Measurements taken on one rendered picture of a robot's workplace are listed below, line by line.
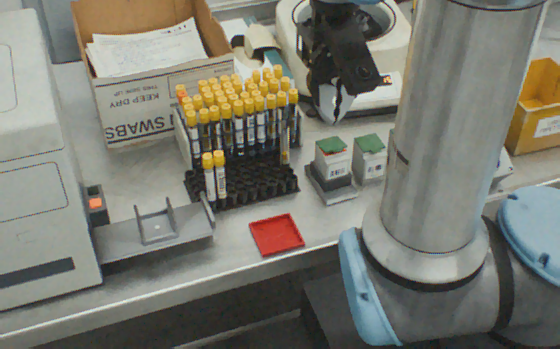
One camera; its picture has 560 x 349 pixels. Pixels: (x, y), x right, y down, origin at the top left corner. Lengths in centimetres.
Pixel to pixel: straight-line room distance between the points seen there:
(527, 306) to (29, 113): 56
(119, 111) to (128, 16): 29
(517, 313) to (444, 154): 22
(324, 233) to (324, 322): 22
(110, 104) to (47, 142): 35
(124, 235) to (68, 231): 12
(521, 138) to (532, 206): 51
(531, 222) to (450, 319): 12
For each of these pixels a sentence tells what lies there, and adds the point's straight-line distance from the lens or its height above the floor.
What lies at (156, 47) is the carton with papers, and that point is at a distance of 135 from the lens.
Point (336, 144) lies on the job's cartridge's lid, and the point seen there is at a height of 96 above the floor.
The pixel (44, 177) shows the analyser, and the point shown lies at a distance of 85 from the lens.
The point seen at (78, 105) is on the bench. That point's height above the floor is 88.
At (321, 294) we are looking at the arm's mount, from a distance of 87.
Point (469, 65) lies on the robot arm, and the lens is 46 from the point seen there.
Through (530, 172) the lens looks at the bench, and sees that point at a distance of 120.
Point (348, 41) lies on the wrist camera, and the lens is 91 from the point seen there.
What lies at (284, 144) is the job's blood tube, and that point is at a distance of 107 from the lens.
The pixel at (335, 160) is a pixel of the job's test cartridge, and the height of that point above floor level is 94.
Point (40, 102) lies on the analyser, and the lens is 83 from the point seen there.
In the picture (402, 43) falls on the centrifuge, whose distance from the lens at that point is 126.
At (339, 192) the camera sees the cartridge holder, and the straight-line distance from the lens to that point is 108.
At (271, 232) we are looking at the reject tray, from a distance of 103.
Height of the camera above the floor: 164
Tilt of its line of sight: 42 degrees down
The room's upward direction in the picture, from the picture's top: straight up
